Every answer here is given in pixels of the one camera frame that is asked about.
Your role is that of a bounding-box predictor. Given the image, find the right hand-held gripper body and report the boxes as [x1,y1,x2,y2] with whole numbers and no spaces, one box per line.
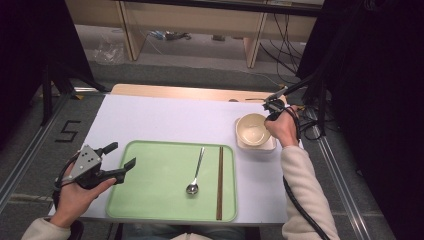
[262,87,290,122]

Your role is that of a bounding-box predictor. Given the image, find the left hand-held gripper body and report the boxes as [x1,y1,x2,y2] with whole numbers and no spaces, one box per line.
[69,144,118,190]

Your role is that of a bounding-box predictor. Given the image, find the cream bowl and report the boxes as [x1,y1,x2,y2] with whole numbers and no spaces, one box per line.
[236,112,273,148]

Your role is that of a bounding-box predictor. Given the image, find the light green tray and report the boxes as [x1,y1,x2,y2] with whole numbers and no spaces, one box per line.
[105,139,238,223]

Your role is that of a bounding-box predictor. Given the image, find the cream square plate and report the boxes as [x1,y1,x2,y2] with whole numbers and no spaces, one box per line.
[234,117,278,153]

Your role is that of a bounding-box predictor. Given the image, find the metal spoon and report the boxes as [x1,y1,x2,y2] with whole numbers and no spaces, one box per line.
[185,146,206,196]

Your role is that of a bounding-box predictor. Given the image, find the brown wooden chopstick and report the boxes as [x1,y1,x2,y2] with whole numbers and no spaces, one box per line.
[215,145,222,222]
[218,145,225,221]

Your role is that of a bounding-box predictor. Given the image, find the person's right hand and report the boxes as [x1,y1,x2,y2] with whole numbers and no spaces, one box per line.
[264,105,300,148]

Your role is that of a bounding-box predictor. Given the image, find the person's left hand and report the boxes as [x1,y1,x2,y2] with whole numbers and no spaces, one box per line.
[49,163,118,229]

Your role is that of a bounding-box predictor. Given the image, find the black tripod stand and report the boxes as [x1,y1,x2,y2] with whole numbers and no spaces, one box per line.
[41,59,111,127]
[279,71,329,136]

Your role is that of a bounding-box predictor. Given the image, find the person's legs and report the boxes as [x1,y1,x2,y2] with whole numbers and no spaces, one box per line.
[121,223,248,240]

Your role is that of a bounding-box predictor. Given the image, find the light wooden table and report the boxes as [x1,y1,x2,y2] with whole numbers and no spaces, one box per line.
[109,83,288,105]

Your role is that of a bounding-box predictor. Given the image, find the clear plastic bag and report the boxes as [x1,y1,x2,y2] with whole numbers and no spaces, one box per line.
[92,34,126,64]

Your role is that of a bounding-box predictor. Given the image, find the black curtain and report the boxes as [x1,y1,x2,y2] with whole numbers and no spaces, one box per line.
[0,0,96,151]
[296,0,424,240]

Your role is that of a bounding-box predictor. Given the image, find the beige wooden desk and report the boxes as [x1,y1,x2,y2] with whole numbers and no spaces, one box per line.
[66,0,324,69]

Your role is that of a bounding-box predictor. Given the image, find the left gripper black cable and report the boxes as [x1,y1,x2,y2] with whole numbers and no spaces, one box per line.
[52,153,81,211]

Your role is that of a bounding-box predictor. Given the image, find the black floor cables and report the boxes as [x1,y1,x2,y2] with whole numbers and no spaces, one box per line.
[293,104,334,141]

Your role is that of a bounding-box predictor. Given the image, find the metal floor rail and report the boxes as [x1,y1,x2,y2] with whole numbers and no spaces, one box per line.
[313,133,373,240]
[0,87,111,204]

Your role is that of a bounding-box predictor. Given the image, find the hanging black cables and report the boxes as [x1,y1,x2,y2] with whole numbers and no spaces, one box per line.
[259,13,306,84]

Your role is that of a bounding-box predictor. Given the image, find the power strip with cables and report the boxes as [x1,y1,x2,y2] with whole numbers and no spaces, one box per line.
[148,30,193,42]

